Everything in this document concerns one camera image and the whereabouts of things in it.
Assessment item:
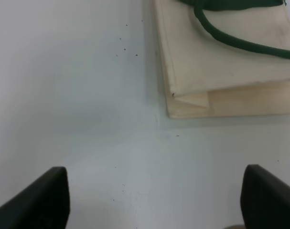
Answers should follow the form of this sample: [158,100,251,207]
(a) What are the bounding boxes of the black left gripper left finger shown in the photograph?
[0,167,70,229]

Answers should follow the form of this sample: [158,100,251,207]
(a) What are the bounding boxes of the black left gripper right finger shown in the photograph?
[240,165,290,229]

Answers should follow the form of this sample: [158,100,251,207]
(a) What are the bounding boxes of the white linen bag green handles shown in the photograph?
[153,0,290,119]

